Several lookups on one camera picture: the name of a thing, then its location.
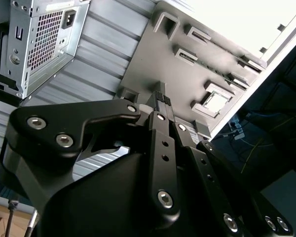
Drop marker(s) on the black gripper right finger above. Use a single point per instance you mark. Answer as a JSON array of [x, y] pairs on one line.
[[207, 177]]

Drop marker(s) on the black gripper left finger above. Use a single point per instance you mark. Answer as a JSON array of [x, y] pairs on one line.
[[64, 118]]

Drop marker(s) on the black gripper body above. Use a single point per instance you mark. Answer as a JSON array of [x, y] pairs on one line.
[[101, 197]]

